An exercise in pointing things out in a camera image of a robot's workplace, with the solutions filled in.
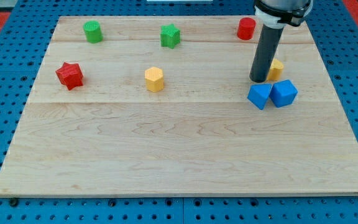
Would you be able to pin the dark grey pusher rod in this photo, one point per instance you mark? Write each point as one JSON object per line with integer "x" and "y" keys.
{"x": 264, "y": 54}

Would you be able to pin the blue triangular prism block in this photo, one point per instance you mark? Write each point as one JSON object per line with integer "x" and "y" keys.
{"x": 259, "y": 94}

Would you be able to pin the red cylinder block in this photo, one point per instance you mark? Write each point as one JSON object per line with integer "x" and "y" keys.
{"x": 246, "y": 28}

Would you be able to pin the blue cube block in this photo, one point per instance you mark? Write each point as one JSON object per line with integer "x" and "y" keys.
{"x": 283, "y": 93}

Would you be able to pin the green star block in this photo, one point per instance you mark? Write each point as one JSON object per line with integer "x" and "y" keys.
{"x": 169, "y": 36}

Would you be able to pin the red star block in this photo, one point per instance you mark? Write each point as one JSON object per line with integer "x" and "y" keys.
{"x": 70, "y": 75}

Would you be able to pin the light wooden board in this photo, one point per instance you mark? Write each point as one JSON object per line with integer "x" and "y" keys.
{"x": 198, "y": 137}

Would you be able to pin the green cylinder block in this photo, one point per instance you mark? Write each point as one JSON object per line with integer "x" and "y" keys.
{"x": 92, "y": 30}

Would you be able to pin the yellow hexagon block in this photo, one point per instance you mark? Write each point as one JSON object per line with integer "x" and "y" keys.
{"x": 154, "y": 79}

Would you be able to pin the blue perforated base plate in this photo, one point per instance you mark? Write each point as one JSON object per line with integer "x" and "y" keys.
{"x": 23, "y": 43}

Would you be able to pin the yellow half-round block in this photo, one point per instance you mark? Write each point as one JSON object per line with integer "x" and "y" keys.
{"x": 276, "y": 70}

